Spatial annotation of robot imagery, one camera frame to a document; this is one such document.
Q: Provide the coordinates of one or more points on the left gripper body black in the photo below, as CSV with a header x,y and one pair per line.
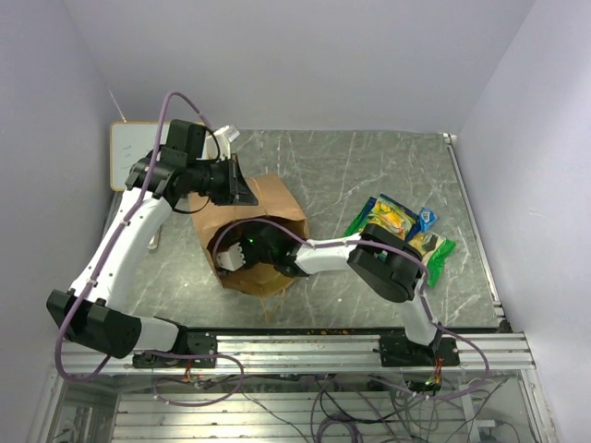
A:
x,y
219,176

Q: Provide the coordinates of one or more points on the brown paper bag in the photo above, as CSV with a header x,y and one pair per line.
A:
x,y
250,296

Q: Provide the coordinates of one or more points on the yellow green snack bag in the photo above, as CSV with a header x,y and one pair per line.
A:
x,y
394,217

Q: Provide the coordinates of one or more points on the blue cookie snack pack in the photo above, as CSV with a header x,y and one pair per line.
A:
x,y
426,218

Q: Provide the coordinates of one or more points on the green cassava chips bag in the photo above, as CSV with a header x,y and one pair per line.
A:
x,y
432,247

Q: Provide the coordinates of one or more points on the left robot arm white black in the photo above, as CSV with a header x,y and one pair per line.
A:
x,y
189,159

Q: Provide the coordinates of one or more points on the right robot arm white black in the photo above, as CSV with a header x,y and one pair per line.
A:
x,y
388,265

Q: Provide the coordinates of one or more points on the white marker pen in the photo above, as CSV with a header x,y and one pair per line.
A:
x,y
155,240

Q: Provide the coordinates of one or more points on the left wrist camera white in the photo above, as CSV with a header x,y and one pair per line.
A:
x,y
225,136

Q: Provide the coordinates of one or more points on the small whiteboard wooden frame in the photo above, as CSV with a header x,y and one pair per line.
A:
x,y
129,142

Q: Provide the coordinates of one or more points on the aluminium mounting rail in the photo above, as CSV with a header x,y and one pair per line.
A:
x,y
358,354

